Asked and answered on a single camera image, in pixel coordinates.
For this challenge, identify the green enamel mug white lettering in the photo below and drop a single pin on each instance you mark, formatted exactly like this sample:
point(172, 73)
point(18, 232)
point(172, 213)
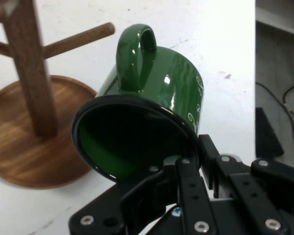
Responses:
point(176, 78)

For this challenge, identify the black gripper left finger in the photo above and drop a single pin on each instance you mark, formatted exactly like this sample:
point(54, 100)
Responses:
point(191, 193)

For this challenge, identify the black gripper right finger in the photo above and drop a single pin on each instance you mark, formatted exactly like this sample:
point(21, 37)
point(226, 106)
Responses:
point(245, 186)

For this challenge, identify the wooden mug tree stand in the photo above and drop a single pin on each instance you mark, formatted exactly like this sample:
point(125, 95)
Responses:
point(34, 147)

